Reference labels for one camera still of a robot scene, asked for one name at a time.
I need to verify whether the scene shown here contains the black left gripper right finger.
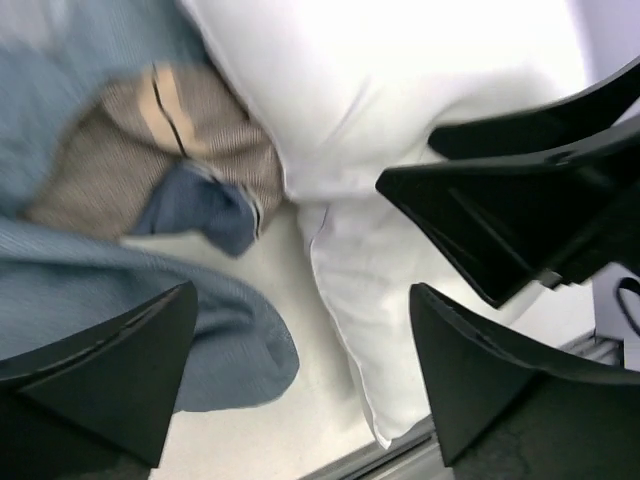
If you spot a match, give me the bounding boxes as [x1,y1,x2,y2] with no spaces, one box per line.
[410,284,639,479]

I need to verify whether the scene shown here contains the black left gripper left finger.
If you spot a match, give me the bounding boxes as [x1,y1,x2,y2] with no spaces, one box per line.
[1,282,198,479]

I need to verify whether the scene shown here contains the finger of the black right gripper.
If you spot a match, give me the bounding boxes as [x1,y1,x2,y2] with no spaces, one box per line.
[428,62,639,160]
[376,119,639,307]

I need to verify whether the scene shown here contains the white pillow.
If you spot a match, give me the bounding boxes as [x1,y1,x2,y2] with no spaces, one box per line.
[183,1,587,447]

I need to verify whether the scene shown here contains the blue beige striped pillowcase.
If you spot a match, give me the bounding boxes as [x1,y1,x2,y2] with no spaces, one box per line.
[1,1,299,412]

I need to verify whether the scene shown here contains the aluminium front frame rail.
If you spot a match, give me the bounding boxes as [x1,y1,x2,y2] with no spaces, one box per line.
[302,332,623,480]

